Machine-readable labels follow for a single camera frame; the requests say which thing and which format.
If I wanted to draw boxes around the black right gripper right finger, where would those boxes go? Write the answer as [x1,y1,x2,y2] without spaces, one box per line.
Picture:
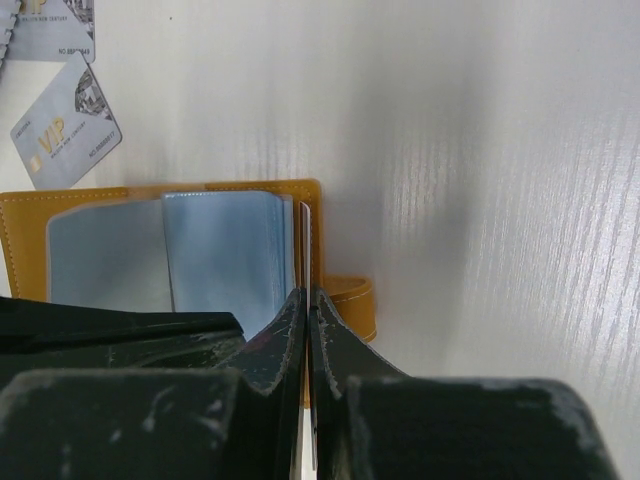
[309,289,618,479]

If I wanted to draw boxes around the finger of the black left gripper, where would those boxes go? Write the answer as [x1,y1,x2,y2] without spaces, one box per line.
[1,297,245,370]

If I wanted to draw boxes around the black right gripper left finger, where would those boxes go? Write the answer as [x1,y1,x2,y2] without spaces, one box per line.
[1,289,306,479]

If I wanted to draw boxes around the silver card black stripe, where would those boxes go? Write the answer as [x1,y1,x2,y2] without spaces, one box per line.
[296,202,317,479]

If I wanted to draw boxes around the yellow leather card holder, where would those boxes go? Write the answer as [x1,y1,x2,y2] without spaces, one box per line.
[1,179,377,342]

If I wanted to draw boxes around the silver VIP card on table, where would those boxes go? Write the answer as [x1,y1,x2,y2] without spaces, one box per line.
[11,52,122,190]

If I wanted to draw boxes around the silver diamond card by basket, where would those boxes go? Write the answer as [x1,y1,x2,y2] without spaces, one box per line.
[7,0,96,63]

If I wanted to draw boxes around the white plastic basket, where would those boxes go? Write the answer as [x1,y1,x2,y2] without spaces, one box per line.
[0,0,21,66]

